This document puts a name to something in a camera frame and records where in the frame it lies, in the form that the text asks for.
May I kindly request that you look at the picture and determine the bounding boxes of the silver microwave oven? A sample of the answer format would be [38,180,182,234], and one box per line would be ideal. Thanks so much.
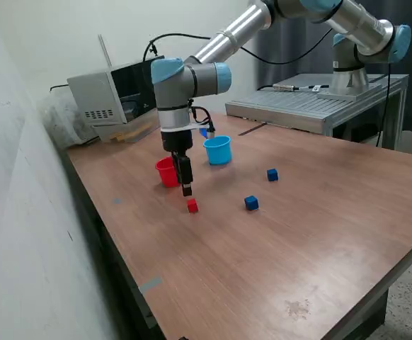
[66,55,167,126]

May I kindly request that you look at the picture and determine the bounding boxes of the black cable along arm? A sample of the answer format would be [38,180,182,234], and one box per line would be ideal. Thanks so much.
[142,29,335,66]

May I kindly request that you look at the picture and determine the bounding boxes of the crumpled clear plastic bag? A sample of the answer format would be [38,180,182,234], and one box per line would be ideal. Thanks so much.
[37,87,100,150]

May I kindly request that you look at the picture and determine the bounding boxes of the long grey-blue tape piece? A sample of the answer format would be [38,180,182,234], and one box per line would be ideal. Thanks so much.
[138,276,163,295]

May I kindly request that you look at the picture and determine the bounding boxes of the red plastic cup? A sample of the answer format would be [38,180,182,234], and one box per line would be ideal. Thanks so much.
[154,156,183,189]

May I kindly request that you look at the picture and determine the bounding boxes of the aluminium profile platform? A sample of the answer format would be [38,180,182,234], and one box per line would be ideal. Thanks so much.
[224,73,410,150]

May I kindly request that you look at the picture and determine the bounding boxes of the silver and black connector cable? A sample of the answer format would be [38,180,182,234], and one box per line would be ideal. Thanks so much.
[272,83,331,93]

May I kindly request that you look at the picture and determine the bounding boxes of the aluminium robot mounting plate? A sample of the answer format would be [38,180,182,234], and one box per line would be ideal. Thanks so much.
[316,81,383,101]

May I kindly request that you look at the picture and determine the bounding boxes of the blue plastic cup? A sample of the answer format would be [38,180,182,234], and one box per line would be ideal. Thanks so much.
[202,135,233,166]

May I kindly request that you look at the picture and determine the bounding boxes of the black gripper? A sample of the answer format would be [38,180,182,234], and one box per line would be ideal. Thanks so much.
[161,129,194,198]

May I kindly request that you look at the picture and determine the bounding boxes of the thin white rod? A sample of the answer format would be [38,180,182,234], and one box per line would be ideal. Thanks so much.
[97,33,113,69]

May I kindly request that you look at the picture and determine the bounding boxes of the light wooden plank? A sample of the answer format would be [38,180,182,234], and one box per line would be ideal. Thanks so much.
[108,122,154,143]

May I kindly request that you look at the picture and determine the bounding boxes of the black strip on table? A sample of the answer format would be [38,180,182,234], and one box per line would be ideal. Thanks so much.
[238,123,268,137]

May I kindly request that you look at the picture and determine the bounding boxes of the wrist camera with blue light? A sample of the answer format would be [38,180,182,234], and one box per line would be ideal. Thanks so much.
[198,121,218,140]

